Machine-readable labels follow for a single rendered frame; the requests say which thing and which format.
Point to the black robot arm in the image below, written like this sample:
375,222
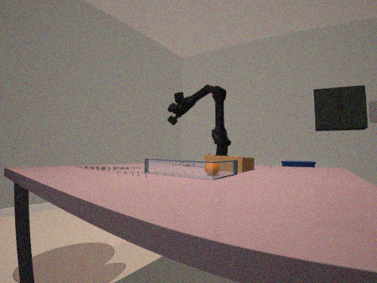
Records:
219,134

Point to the low clear corner walls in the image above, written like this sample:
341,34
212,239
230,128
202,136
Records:
195,170

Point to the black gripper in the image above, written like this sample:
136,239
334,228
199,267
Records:
173,120

